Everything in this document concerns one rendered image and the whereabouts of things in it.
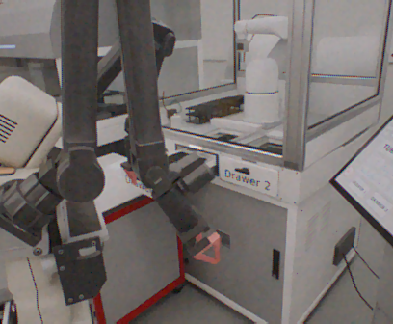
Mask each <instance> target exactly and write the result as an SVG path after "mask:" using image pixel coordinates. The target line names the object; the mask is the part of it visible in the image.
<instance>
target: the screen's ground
mask: <svg viewBox="0 0 393 324"><path fill-rule="evenodd" d="M390 123H391V124H392V125H393V120H392V121H391V122H390ZM392 133H393V132H392ZM392 133H391V134H392ZM391 134H390V135H391ZM390 135H389V136H388V137H387V138H384V137H383V136H380V135H378V136H377V137H376V138H375V139H374V140H373V141H372V142H371V143H370V144H369V145H368V146H367V147H366V148H365V149H364V151H362V152H361V153H360V154H359V155H358V156H357V158H356V159H355V160H354V161H353V162H352V163H351V164H352V165H353V166H354V167H355V168H356V169H358V168H359V167H360V166H361V165H362V164H363V163H364V162H365V161H366V159H368V158H369V157H370V156H371V155H372V154H373V153H374V152H375V153H378V154H379V155H381V156H382V157H384V158H385V159H387V160H389V162H392V163H393V138H391V137H390ZM356 175H358V176H360V177H361V178H363V179H364V181H366V182H367V183H369V185H371V186H372V187H373V189H372V190H371V191H370V192H369V193H368V194H366V196H364V198H362V200H361V199H360V198H359V197H358V196H357V195H356V194H355V193H354V192H352V190H350V188H348V187H347V186H346V185H348V183H350V181H352V179H353V178H354V177H355V176H356ZM335 180H336V181H337V182H338V183H339V184H340V185H342V187H344V189H345V190H346V191H347V192H349V193H350V194H351V195H352V196H353V197H354V199H356V200H357V201H358V202H359V203H360V204H361V205H362V206H364V208H365V209H366V210H367V211H368V212H369V213H371V215H373V217H375V219H376V220H377V221H378V222H379V223H381V224H382V225H383V226H384V227H385V228H386V229H387V230H388V231H389V232H390V233H391V234H392V235H393V209H392V210H391V211H390V212H389V213H388V214H387V215H386V216H384V217H383V218H382V219H381V218H380V217H379V216H378V215H377V214H376V213H375V212H374V211H373V210H372V209H371V208H370V207H369V206H367V205H366V204H365V203H364V201H366V199H367V198H369V196H371V194H373V193H374V192H375V191H376V190H377V191H378V192H379V193H381V194H382V195H383V196H385V197H386V198H387V199H388V200H389V201H390V202H392V203H393V201H392V200H391V199H390V198H389V197H387V196H386V195H385V194H383V193H382V192H381V191H380V190H379V189H378V188H377V187H375V185H373V184H372V183H371V182H370V181H368V180H367V179H366V178H364V176H362V175H360V174H359V173H358V172H357V171H354V173H353V174H352V175H351V176H350V177H349V178H345V177H344V176H343V175H342V174H341V175H339V176H338V177H337V178H336V179H335Z"/></svg>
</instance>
